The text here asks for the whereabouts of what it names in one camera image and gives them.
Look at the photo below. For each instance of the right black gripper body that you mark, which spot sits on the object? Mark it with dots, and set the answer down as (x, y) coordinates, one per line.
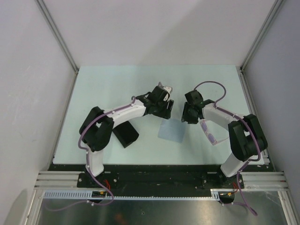
(188, 115)

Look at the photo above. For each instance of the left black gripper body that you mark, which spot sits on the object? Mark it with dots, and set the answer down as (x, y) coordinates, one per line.
(161, 110)

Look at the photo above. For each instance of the light blue cleaning cloth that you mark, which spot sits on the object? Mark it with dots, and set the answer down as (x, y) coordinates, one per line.
(172, 130)

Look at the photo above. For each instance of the pink purple sunglasses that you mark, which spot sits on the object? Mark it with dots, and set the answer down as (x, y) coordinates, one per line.
(214, 133)

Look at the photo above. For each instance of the black glasses case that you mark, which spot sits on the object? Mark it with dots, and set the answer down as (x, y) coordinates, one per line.
(126, 134)

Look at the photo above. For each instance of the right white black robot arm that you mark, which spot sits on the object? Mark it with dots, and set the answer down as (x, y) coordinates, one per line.
(246, 136)

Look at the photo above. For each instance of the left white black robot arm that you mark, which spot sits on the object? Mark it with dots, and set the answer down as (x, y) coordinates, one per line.
(99, 125)

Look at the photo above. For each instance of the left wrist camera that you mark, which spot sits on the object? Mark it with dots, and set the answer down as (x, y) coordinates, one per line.
(168, 90)

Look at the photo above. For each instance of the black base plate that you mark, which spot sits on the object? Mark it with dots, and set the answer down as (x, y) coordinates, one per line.
(116, 176)

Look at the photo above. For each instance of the white slotted cable duct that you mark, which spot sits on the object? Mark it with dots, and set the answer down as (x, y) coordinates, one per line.
(101, 195)

